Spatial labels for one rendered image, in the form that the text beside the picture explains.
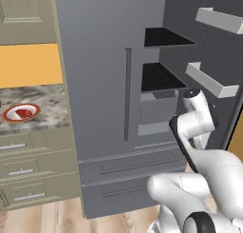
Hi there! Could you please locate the grey fridge crisper drawer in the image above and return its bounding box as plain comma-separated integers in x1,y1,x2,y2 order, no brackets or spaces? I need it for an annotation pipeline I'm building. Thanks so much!
137,90,180,137

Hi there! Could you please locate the grey freezer drawer handle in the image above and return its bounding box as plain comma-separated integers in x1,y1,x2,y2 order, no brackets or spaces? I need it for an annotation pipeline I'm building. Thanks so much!
101,184,150,199
100,157,181,176

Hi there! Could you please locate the grey open fridge door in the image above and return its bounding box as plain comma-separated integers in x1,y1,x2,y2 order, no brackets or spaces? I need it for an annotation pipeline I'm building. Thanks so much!
192,0,243,153

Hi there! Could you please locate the olive cupboard drawer front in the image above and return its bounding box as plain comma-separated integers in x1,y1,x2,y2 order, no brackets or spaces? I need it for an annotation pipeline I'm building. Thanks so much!
0,129,76,155
0,150,79,182
0,175,82,212

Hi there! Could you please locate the grey freezer drawer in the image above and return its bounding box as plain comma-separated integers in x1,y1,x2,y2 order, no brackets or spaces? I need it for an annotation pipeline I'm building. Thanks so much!
81,171,163,220
78,144,192,184

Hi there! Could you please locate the grey fridge door handle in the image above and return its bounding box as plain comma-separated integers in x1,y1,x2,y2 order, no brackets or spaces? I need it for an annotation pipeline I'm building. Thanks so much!
123,47,133,143

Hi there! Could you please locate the red raw steak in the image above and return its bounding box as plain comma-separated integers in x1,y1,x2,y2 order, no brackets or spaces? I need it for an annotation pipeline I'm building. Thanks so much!
14,108,34,119

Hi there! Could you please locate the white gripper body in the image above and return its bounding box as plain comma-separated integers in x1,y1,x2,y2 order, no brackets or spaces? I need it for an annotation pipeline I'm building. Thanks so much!
189,133,211,150

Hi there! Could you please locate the olive wall cupboard door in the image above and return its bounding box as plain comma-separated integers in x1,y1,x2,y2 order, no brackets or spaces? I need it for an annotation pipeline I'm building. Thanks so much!
0,0,60,47

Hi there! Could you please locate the white plate with red rim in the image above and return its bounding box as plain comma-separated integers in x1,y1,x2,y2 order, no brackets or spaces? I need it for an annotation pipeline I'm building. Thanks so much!
1,103,42,124

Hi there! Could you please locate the silver drawer handle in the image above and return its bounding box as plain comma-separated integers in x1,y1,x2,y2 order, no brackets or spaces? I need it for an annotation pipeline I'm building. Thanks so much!
8,167,35,177
12,192,47,203
0,143,28,151

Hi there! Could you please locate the white fridge door bin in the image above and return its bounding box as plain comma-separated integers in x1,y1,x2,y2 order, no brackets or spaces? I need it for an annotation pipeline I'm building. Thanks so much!
195,7,243,35
185,61,240,99

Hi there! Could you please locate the grey fridge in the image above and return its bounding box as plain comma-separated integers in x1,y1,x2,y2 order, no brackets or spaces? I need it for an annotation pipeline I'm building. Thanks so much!
54,0,243,220

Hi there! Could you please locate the grey closed fridge door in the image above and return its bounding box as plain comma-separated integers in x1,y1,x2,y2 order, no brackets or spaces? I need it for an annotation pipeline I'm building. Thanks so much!
54,0,168,164

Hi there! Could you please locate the black fridge shelf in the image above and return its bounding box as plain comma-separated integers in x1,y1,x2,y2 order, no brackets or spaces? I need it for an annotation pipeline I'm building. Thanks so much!
140,62,190,94
143,27,197,49

